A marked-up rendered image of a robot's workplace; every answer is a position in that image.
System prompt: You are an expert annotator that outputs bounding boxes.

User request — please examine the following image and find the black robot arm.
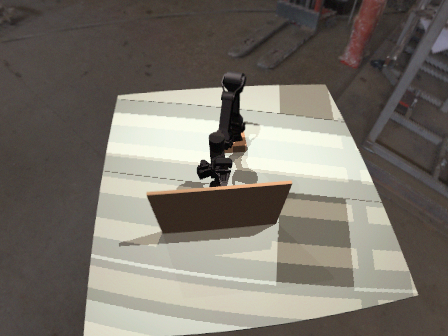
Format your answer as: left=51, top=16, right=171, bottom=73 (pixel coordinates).
left=197, top=70, right=246, bottom=180

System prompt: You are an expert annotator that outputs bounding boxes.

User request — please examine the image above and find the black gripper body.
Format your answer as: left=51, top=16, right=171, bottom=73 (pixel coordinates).
left=209, top=156, right=233, bottom=187

